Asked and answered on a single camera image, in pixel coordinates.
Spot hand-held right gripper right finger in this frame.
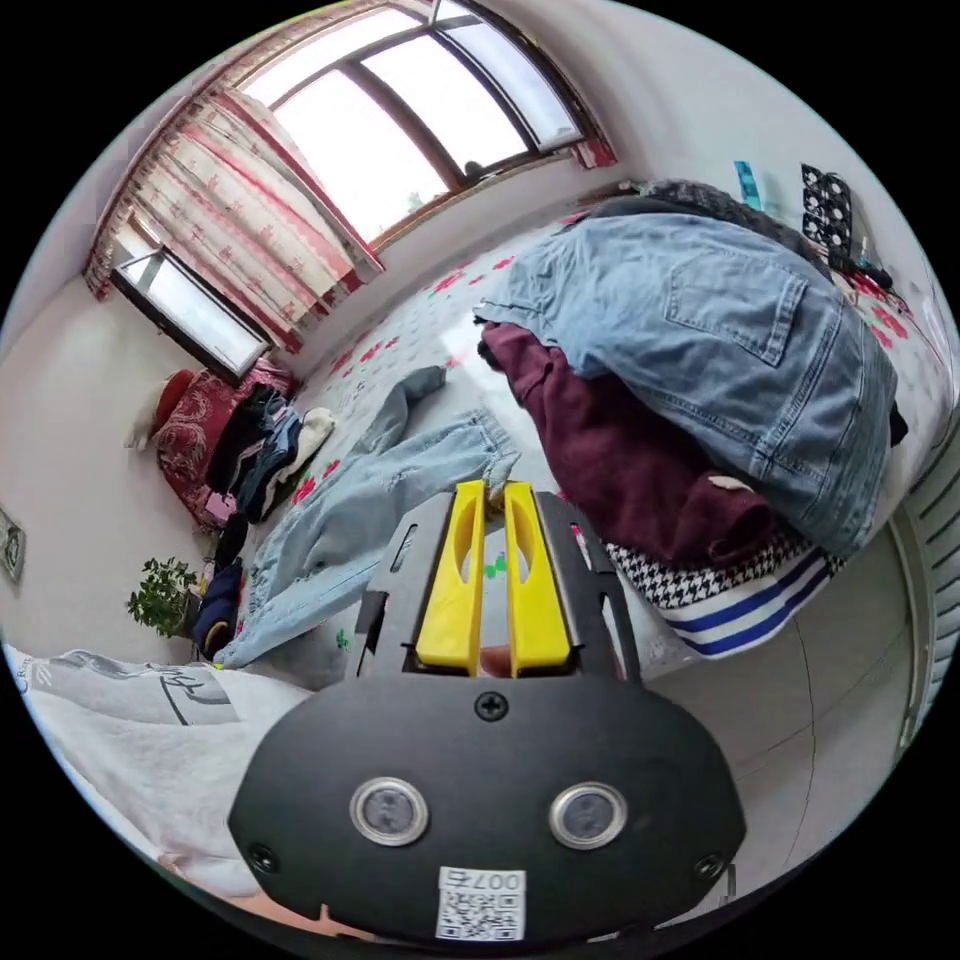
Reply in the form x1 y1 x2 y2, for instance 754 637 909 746
503 482 572 678

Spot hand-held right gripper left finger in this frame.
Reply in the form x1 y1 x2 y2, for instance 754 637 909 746
415 479 487 673

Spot light blue jeans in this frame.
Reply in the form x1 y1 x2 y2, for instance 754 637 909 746
215 365 523 670

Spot person's right hand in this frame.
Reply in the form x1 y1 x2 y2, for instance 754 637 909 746
160 854 355 943

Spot heap of dark clothes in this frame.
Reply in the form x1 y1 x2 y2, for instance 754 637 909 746
205 382 337 526

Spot green potted plant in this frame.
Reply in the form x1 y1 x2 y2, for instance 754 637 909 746
125 556 202 640

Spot bed with floral sheet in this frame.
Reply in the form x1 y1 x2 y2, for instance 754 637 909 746
215 176 955 676

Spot red patterned folded quilt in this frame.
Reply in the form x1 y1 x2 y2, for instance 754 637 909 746
152 358 295 529

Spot pile of clothes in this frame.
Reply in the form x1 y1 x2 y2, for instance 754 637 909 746
472 178 911 662

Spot white radiator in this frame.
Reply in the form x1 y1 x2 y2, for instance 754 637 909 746
889 442 960 759

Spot small window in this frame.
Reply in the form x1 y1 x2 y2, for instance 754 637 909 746
110 247 273 385

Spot red and white patterned curtain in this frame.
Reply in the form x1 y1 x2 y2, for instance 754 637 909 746
82 83 385 355

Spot large arched window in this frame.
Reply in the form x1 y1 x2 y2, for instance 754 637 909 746
238 0 606 249

